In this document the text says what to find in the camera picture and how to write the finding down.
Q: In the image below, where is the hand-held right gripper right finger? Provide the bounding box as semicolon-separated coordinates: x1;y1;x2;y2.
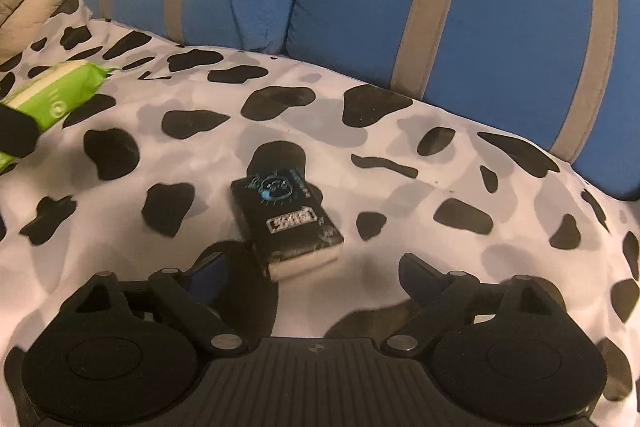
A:
381;253;569;355

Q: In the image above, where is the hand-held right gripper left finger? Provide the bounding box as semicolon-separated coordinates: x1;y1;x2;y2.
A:
60;252;251;355

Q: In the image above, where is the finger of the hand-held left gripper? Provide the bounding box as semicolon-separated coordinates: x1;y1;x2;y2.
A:
0;103;40;159

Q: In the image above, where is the green tissue pack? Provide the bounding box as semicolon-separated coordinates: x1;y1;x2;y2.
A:
0;61;121;175

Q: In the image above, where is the black tissue pack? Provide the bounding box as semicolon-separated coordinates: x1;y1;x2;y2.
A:
230;167;346;283

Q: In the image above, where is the cow print blanket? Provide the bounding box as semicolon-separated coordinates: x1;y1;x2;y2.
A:
0;0;640;427

